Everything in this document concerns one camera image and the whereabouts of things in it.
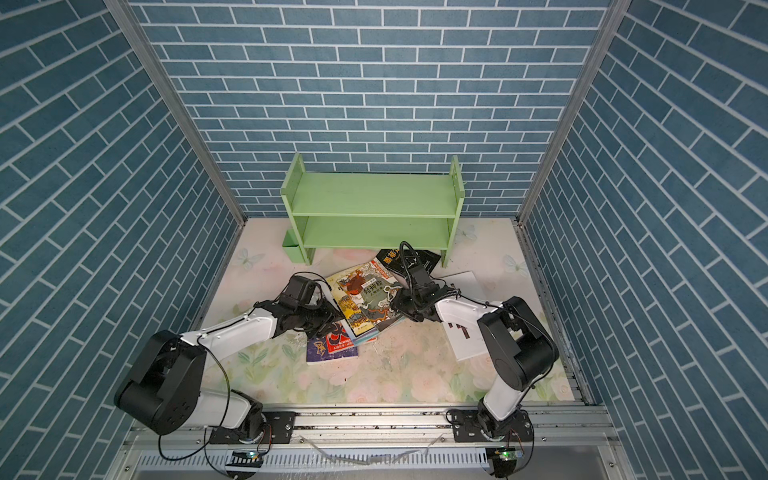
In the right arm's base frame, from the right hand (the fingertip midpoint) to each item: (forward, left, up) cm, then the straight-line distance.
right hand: (391, 303), depth 92 cm
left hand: (-7, +13, +2) cm, 15 cm away
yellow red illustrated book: (-9, +9, 0) cm, 12 cm away
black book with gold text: (+18, -1, -1) cm, 18 cm away
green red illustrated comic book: (+2, +9, 0) cm, 9 cm away
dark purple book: (-14, +15, -1) cm, 21 cm away
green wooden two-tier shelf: (+14, +6, +25) cm, 30 cm away
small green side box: (+19, +37, +2) cm, 42 cm away
